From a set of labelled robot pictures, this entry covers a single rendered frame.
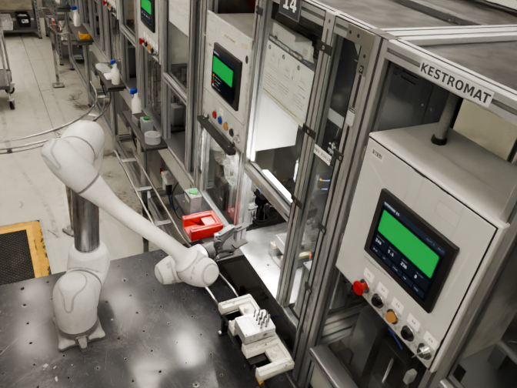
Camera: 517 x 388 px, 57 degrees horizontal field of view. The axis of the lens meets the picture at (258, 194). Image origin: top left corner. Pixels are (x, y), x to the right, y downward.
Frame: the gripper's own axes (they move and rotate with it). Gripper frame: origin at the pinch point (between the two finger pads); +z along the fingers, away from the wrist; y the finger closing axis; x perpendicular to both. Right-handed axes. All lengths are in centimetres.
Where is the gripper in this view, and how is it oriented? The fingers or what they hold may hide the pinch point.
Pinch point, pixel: (241, 235)
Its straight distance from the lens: 205.1
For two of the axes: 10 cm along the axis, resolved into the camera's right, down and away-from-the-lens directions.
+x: -6.7, -4.5, 6.0
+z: 7.4, -3.3, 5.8
